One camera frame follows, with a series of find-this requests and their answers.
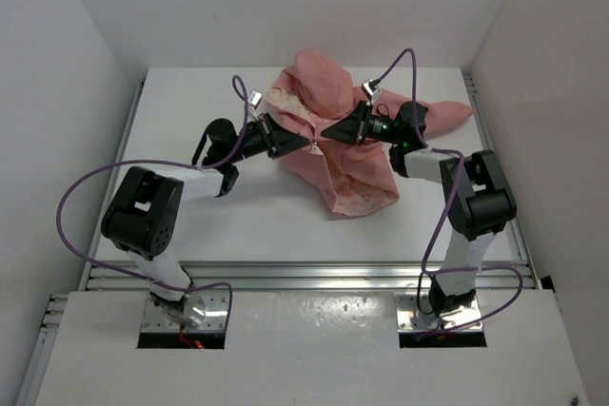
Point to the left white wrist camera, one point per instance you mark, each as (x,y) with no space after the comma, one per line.
(255,97)

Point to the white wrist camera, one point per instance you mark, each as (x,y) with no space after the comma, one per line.
(255,97)
(371,90)

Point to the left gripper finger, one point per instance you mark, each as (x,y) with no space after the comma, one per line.
(279,134)
(286,146)

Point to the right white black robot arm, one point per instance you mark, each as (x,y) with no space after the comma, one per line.
(478,201)

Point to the pink hooded zip jacket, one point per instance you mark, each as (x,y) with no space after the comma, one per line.
(309,96)

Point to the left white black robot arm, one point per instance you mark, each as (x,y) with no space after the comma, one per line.
(141,217)

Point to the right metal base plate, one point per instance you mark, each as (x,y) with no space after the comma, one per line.
(412,319)

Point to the right aluminium side rail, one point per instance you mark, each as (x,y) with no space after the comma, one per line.
(519,254)

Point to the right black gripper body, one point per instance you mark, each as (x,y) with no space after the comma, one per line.
(379,127)

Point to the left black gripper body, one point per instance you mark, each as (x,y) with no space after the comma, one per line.
(255,142)

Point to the aluminium front rail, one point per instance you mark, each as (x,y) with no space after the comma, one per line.
(300,276)

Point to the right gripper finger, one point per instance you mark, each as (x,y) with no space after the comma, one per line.
(345,131)
(356,117)

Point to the metal base plate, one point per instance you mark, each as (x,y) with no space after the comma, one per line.
(412,319)
(204,312)

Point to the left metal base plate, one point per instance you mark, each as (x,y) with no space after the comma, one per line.
(204,312)

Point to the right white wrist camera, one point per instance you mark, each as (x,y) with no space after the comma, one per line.
(371,90)

